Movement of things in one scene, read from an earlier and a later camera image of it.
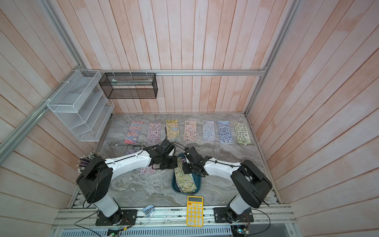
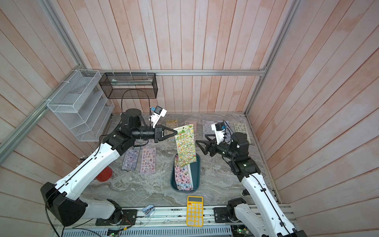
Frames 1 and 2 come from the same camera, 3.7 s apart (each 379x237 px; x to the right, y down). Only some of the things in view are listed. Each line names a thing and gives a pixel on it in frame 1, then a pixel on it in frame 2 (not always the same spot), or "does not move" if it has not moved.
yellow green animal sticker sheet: x=185 y=182 -> x=186 y=144
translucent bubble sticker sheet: x=208 y=131 does not move
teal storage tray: x=197 y=180 does not move
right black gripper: x=185 y=165 -> x=214 y=145
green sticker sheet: x=242 y=134 does not move
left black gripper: x=171 y=166 -> x=159 y=134
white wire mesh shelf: x=83 y=105 does not move
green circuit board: x=242 y=231 does not move
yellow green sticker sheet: x=172 y=132 does not move
